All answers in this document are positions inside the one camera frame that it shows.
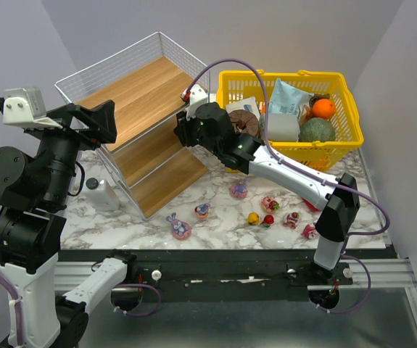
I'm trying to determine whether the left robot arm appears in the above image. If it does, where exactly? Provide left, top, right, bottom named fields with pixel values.
left=0, top=97, right=136, bottom=347

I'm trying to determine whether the pink red figure toy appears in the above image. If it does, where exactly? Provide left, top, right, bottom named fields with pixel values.
left=301, top=223, right=318, bottom=239

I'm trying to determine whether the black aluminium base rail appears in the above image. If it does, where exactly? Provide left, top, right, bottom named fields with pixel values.
left=54, top=248, right=417, bottom=304

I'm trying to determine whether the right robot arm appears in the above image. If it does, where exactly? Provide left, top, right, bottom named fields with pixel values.
left=174, top=102, right=360, bottom=273

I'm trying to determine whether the brown chocolate donut cake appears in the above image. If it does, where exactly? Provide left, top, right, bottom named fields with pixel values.
left=228, top=109, right=260, bottom=136

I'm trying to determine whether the red strawberry toy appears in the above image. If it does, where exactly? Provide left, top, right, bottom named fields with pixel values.
left=260, top=215, right=275, bottom=228

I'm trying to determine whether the purple bunny toy pink base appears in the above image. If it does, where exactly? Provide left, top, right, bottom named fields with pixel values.
left=166, top=212, right=191, bottom=240

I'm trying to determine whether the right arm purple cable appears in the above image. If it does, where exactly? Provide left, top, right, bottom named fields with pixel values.
left=181, top=59, right=392, bottom=315

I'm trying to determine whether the light blue snack bag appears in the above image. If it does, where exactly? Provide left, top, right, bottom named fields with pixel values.
left=268, top=78, right=313, bottom=116

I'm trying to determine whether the white plastic bottle black cap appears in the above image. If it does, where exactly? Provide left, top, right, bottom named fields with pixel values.
left=83, top=178, right=120, bottom=212

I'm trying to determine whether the purple pink toy figure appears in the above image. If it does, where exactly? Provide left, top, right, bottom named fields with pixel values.
left=230, top=178, right=250, bottom=199

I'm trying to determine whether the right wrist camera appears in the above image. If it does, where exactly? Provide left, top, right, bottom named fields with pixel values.
left=181, top=83, right=216, bottom=110

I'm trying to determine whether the white tissue packet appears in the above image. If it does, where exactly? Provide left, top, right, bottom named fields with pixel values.
left=225, top=96, right=260, bottom=117

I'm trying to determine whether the yellow duck toy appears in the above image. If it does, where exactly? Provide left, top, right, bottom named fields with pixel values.
left=247, top=212, right=260, bottom=225

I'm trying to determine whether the small purple bunny toy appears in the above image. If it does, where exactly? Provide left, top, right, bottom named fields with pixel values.
left=194, top=203, right=211, bottom=219

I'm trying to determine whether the pink strawberry cake toy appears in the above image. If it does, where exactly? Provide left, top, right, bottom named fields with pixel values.
left=260, top=196, right=280, bottom=214

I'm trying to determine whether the red bell pepper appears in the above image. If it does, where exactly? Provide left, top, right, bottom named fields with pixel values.
left=303, top=199, right=319, bottom=212

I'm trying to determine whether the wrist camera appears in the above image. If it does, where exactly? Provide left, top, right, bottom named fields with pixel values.
left=0, top=87, right=63, bottom=130
left=181, top=83, right=216, bottom=110

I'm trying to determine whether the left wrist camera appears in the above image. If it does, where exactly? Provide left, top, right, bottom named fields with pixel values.
left=0, top=87, right=63, bottom=130

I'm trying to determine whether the yellow plastic shopping basket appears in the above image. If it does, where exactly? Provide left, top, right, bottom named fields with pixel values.
left=216, top=70, right=364, bottom=172

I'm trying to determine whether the green melon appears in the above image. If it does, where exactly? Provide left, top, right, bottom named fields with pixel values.
left=299, top=117, right=336, bottom=142

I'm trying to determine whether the white wire wooden shelf rack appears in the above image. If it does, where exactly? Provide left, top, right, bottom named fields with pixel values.
left=55, top=32, right=207, bottom=220

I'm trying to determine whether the orange fruit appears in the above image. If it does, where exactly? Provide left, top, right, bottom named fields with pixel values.
left=311, top=99, right=336, bottom=120

